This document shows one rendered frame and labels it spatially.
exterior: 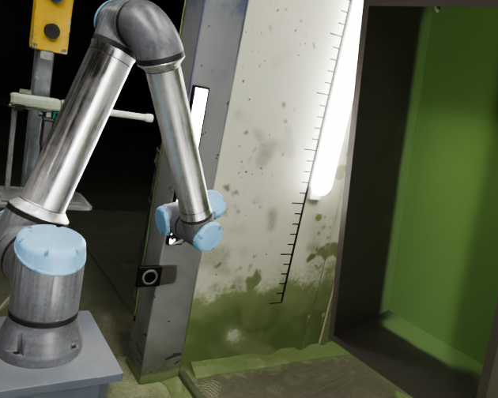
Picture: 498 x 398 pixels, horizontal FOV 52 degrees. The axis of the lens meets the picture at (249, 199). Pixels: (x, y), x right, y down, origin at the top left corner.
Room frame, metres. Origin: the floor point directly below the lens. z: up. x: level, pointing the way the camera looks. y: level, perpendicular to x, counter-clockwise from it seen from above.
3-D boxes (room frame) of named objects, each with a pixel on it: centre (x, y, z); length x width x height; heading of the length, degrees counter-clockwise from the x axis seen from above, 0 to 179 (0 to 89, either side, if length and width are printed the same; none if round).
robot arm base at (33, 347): (1.06, 0.41, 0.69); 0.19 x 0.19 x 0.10
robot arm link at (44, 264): (1.07, 0.42, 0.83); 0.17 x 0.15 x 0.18; 43
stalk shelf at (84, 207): (1.74, 0.74, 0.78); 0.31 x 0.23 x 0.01; 124
